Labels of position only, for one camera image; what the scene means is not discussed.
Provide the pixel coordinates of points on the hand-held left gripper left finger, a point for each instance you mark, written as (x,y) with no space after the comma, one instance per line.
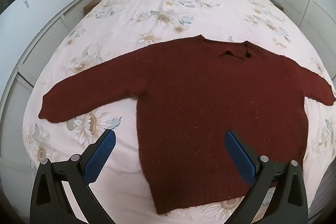
(101,154)

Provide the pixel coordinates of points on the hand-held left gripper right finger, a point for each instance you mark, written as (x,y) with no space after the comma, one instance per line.
(240,154)

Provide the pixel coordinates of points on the dark red knitted sweater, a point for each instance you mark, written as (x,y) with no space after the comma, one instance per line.
(197,95)

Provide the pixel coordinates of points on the wooden nightstand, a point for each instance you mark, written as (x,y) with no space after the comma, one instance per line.
(94,2)
(277,5)

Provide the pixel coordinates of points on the white louvred cabinet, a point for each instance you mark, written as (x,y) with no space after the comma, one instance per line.
(52,29)

